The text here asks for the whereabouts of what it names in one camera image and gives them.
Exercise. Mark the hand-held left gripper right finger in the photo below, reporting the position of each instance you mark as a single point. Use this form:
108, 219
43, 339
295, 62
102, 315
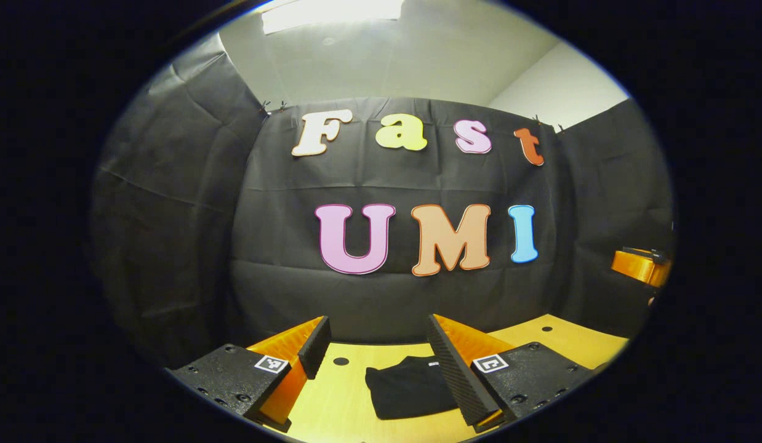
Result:
452, 363

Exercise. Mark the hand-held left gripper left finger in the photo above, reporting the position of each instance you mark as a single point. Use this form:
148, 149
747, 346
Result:
316, 351

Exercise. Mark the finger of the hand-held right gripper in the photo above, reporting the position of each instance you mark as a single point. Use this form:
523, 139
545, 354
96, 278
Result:
639, 266

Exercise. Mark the black shirt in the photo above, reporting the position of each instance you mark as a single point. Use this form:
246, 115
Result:
405, 387

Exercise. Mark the ceiling light panel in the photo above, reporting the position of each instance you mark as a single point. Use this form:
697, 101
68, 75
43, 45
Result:
332, 13

